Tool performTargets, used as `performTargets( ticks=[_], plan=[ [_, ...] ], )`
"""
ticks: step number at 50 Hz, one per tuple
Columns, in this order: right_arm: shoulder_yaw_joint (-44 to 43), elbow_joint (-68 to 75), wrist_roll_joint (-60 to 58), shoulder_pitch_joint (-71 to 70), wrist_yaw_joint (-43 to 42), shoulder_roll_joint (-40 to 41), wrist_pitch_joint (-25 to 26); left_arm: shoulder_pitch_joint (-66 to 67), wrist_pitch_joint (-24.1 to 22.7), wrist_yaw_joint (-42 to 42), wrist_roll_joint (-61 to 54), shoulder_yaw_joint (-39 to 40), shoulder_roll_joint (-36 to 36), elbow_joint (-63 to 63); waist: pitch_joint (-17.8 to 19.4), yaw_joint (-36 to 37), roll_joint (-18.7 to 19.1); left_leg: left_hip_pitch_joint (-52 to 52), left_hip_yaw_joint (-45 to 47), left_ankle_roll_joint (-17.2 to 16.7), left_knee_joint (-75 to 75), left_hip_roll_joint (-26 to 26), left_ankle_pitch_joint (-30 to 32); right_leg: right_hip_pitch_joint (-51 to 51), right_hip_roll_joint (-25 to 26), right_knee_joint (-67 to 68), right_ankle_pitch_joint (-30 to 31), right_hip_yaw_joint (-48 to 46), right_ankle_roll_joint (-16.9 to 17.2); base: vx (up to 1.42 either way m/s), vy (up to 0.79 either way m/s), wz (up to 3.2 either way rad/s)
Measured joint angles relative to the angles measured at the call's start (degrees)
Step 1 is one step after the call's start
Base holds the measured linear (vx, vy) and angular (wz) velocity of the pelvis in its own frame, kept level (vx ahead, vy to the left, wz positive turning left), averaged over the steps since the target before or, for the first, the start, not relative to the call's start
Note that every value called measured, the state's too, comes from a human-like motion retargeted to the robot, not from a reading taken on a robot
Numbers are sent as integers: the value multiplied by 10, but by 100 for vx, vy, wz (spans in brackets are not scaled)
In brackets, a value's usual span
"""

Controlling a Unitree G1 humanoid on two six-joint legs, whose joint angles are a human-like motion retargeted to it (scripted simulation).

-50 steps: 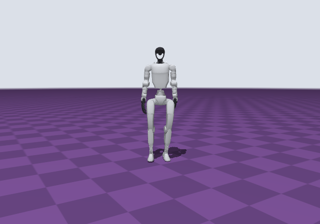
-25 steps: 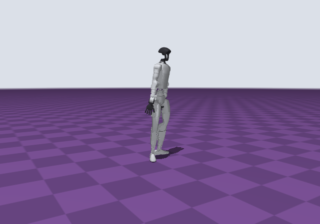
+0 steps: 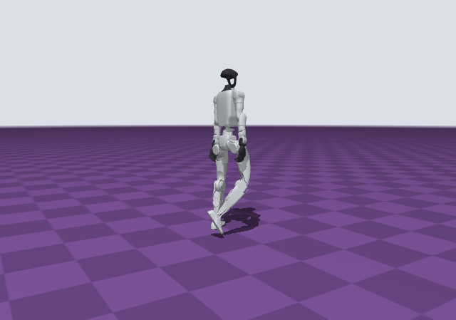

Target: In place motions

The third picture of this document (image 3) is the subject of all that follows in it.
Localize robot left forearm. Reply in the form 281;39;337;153
213;123;222;145

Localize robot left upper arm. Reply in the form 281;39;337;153
213;96;219;125

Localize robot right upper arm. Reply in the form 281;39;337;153
233;91;244;122

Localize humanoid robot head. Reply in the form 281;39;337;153
220;69;238;91

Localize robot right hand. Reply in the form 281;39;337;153
234;138;246;162

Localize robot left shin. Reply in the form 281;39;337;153
213;181;224;213

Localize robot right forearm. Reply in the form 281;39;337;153
237;113;247;144

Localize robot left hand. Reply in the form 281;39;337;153
209;140;218;162

